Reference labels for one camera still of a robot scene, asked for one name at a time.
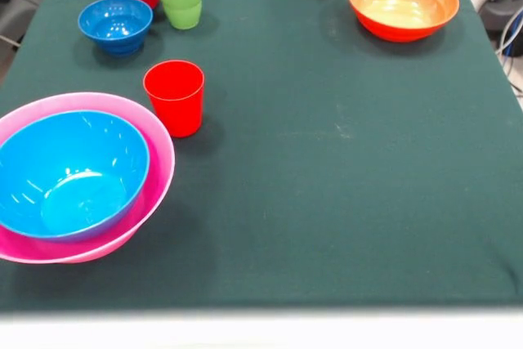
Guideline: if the large pink bowl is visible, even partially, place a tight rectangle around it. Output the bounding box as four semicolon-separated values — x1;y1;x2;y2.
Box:
0;92;177;265

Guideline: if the large blue bowl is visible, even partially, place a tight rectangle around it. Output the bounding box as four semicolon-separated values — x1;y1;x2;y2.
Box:
0;110;151;243

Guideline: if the small dark blue bowl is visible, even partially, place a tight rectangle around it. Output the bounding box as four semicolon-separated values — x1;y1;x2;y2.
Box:
77;0;154;56

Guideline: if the dark green tablecloth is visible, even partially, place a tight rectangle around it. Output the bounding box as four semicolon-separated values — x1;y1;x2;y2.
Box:
0;0;523;318

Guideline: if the red cup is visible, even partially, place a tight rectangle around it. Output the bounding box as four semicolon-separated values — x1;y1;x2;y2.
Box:
142;60;206;139

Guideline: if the large orange bowl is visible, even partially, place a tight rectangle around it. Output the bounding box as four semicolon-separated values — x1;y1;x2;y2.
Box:
346;0;461;43

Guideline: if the black floor stand base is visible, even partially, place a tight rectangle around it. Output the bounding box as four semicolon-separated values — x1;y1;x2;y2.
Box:
0;0;47;50
477;0;523;34

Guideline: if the bundle of floor cables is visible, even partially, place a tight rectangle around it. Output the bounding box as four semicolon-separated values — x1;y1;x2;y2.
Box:
494;5;523;95

